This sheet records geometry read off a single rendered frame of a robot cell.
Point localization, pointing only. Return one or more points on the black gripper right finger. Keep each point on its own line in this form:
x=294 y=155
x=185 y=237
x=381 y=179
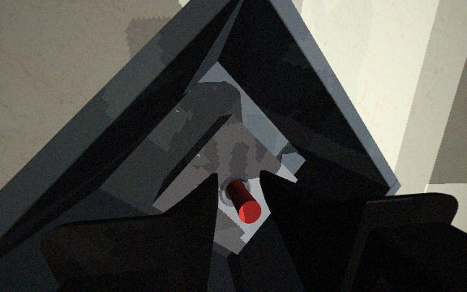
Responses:
x=325 y=237

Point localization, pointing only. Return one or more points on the dark grey open box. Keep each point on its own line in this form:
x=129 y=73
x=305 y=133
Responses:
x=255 y=59

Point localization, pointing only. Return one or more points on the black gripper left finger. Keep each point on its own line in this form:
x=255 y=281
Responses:
x=179 y=240

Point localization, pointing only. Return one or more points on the red peg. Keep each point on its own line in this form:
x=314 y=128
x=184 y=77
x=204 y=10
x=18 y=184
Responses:
x=245 y=204

